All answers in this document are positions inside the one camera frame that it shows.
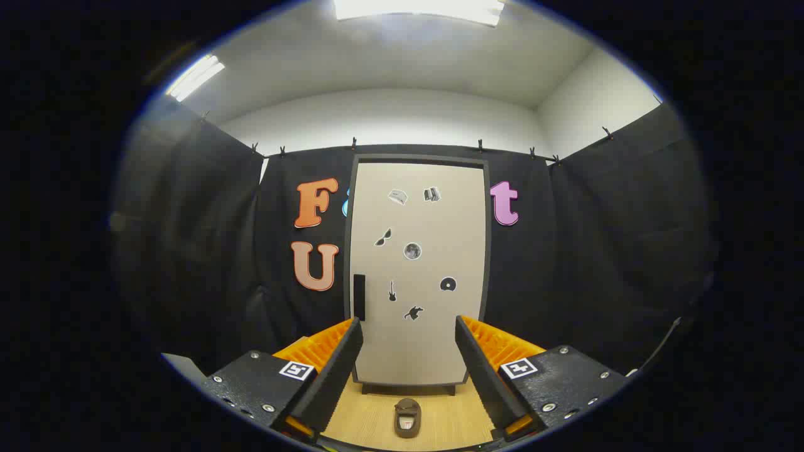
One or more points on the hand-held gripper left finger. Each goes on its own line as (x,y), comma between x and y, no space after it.
(333,383)

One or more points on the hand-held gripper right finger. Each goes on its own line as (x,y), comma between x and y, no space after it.
(483,376)

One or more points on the brown fuzzy shoe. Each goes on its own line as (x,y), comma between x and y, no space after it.
(407,420)

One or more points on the grey shoe cabinet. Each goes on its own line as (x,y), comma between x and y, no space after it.
(418,158)

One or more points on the black backdrop cloth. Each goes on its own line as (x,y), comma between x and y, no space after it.
(565,263)

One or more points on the row of black cloth clips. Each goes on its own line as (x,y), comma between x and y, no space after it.
(353,144)

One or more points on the long ceiling light tube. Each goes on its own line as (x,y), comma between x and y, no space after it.
(195,78)

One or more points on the rectangular ceiling light panel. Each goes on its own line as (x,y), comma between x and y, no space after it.
(414,9)

